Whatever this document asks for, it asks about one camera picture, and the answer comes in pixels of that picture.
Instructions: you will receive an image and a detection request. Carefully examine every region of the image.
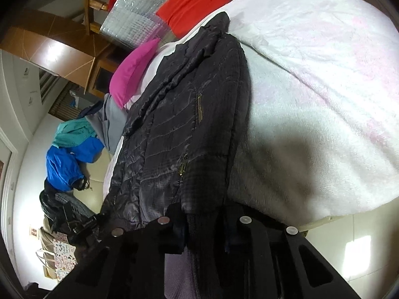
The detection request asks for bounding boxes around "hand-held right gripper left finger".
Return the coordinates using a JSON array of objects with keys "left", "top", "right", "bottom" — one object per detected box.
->
[{"left": 40, "top": 207, "right": 191, "bottom": 299}]

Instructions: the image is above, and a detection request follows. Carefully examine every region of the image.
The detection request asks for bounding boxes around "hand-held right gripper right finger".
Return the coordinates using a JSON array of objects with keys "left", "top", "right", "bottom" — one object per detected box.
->
[{"left": 218, "top": 206, "right": 362, "bottom": 299}]

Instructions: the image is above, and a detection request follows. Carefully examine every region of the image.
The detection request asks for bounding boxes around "black puffer jacket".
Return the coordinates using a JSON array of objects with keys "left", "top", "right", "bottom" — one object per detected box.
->
[{"left": 100, "top": 12, "right": 251, "bottom": 299}]

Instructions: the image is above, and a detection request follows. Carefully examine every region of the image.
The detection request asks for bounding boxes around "printed paper bag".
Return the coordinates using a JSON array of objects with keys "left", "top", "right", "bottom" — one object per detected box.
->
[{"left": 36, "top": 233, "right": 77, "bottom": 281}]

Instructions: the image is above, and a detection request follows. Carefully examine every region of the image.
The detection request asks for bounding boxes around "dark cloth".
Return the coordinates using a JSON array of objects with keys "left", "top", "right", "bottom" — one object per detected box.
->
[{"left": 39, "top": 181, "right": 94, "bottom": 222}]

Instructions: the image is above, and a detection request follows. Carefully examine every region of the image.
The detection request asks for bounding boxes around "blue jacket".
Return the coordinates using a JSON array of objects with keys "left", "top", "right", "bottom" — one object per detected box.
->
[{"left": 46, "top": 137, "right": 105, "bottom": 192}]

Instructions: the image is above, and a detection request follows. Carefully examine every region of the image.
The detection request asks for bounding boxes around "teal shirt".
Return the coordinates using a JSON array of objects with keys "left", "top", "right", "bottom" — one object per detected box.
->
[{"left": 51, "top": 118, "right": 99, "bottom": 148}]

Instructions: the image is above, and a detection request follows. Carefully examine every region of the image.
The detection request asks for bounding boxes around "grey garment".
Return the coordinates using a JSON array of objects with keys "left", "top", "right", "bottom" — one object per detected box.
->
[{"left": 85, "top": 93, "right": 128, "bottom": 154}]

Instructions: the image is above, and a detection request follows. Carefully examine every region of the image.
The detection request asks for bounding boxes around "navy garment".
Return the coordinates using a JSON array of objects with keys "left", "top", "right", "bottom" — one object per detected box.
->
[{"left": 79, "top": 101, "right": 105, "bottom": 119}]

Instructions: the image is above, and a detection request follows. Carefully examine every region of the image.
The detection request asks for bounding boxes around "white air conditioner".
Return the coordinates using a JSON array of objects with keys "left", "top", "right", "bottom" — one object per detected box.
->
[{"left": 39, "top": 67, "right": 60, "bottom": 103}]

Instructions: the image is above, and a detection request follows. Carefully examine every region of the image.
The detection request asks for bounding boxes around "pink pillow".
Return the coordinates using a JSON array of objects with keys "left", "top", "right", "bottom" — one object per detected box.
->
[{"left": 110, "top": 38, "right": 161, "bottom": 109}]

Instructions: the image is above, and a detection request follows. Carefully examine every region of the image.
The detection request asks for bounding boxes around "white fleece blanket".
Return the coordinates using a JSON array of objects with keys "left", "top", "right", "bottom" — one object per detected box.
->
[{"left": 103, "top": 0, "right": 399, "bottom": 225}]

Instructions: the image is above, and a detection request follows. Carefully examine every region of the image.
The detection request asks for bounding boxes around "wooden cabinet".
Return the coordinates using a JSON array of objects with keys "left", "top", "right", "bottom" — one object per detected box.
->
[{"left": 0, "top": 9, "right": 125, "bottom": 95}]

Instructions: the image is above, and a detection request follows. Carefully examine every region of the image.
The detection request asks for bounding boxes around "silver foil mat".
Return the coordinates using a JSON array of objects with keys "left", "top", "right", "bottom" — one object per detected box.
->
[{"left": 100, "top": 0, "right": 247, "bottom": 49}]

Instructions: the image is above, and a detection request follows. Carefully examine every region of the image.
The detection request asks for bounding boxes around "wooden stair railing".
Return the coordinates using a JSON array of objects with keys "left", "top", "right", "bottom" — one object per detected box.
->
[{"left": 83, "top": 0, "right": 109, "bottom": 36}]

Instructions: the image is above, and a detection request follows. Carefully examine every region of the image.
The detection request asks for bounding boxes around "red pillow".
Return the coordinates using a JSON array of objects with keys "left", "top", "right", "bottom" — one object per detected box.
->
[{"left": 156, "top": 0, "right": 231, "bottom": 39}]

